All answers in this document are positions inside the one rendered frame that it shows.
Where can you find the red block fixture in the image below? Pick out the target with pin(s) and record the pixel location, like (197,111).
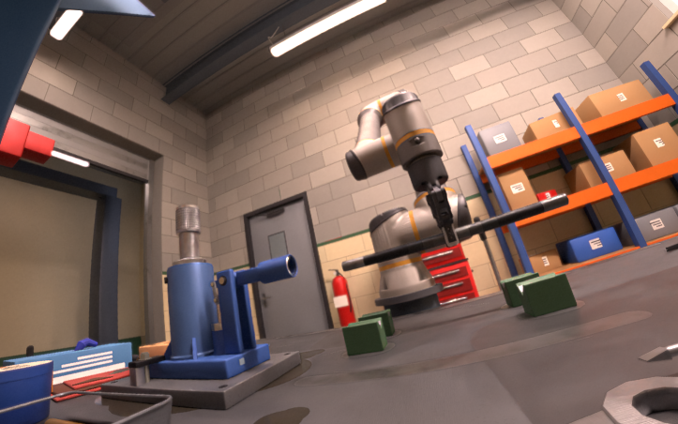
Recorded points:
(20,143)

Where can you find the small red box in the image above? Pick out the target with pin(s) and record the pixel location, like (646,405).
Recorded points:
(546,195)

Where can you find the blue round tin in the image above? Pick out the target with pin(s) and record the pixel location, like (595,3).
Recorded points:
(9,392)

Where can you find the small cardboard box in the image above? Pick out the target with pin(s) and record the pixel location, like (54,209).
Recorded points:
(546,128)
(545,261)

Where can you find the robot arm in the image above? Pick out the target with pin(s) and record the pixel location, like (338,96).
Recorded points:
(394,233)

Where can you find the grey flat tool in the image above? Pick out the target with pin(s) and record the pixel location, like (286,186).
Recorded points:
(668,349)

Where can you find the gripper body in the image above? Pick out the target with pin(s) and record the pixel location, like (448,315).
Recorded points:
(425,171)

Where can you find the dark release valve knob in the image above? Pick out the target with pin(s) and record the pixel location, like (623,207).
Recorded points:
(140,364)

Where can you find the blue storage box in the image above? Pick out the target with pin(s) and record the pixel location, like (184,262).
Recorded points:
(589,244)

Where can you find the green rest block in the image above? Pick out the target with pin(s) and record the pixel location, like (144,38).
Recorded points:
(364,337)
(513,290)
(549,294)
(383,321)

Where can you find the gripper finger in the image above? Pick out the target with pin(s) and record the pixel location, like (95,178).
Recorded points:
(436,206)
(451,233)

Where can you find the small purple-blue object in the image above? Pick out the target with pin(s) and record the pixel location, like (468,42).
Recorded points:
(86,344)

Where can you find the short ceiling light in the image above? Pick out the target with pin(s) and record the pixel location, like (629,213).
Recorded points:
(66,25)

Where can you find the blue box with white lines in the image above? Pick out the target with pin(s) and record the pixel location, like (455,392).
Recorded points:
(79,360)

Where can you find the blue beam socket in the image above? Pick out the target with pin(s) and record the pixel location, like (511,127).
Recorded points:
(271,270)

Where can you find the blue bottle jack body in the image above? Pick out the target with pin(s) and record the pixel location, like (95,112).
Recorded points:
(197,318)

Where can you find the blue and orange shelf unit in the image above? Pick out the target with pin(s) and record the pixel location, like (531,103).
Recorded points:
(595,159)

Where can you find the grey metal tray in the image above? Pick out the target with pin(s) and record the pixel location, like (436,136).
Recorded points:
(138,409)

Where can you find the grey door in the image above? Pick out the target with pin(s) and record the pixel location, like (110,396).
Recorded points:
(288,271)

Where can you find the long ceiling light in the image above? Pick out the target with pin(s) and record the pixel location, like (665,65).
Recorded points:
(327,26)

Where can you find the orange block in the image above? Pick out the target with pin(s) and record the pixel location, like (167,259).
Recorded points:
(153,349)

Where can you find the grey framed roller gate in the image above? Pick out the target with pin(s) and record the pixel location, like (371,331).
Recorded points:
(61,236)

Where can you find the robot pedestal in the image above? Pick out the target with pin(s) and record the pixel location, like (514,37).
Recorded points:
(409,305)

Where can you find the red tool cabinet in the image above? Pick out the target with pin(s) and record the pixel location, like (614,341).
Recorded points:
(453,276)

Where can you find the red flat tool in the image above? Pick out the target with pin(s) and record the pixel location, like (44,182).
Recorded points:
(91,384)

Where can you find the thin grey rod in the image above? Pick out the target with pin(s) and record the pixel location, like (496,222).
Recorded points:
(50,402)

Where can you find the white tube lamp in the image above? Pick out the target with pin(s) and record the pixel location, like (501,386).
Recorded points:
(69,158)

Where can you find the dark grey pole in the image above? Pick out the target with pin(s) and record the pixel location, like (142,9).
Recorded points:
(486,247)

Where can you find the red fire extinguisher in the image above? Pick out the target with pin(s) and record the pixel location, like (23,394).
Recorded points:
(343,300)

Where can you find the grey base plate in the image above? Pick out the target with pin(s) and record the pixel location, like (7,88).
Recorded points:
(238,386)

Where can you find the grey extension screw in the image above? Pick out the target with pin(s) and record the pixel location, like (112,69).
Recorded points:
(190,233)

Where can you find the large cardboard box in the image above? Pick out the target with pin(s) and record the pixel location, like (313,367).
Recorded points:
(518,190)
(600,171)
(612,100)
(656,147)

